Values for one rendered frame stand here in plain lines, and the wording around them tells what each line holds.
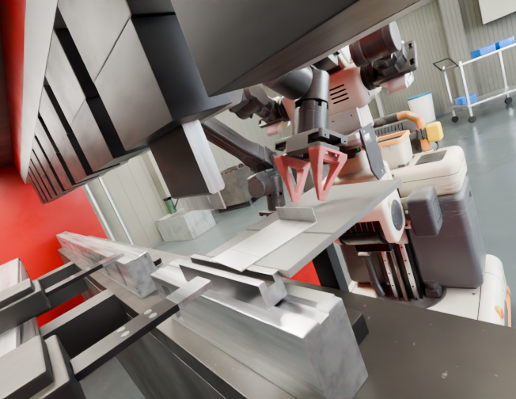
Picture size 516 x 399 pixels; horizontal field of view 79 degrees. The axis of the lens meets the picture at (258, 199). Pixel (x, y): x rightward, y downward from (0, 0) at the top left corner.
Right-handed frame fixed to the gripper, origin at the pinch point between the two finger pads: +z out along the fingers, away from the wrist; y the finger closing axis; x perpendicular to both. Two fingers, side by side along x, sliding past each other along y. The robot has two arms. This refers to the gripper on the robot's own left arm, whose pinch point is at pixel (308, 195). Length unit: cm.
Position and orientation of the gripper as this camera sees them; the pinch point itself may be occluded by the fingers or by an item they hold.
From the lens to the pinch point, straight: 49.4
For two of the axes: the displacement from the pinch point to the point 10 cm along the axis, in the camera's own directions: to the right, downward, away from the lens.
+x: 7.9, 1.1, 6.1
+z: -0.5, 9.9, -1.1
